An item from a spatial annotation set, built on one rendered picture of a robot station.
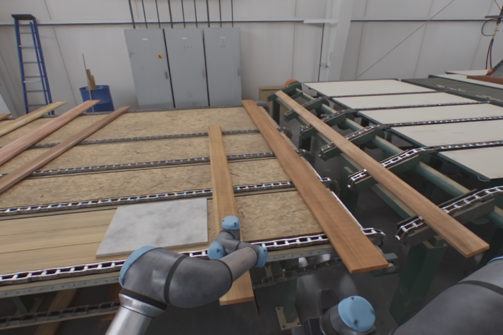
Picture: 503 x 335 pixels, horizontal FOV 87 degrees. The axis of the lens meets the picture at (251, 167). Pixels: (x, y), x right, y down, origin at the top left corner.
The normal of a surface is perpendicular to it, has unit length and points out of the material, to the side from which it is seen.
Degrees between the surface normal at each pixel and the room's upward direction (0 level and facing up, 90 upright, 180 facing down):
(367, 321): 24
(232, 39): 90
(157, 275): 42
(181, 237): 0
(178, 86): 90
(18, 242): 0
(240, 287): 0
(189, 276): 34
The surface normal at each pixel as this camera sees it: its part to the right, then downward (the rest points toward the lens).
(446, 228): -0.38, -0.79
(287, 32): 0.16, 0.39
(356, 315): 0.18, -0.64
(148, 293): 0.40, -0.39
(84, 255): -0.01, -0.89
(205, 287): 0.58, -0.11
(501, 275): -0.18, -0.98
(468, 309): -0.58, -0.75
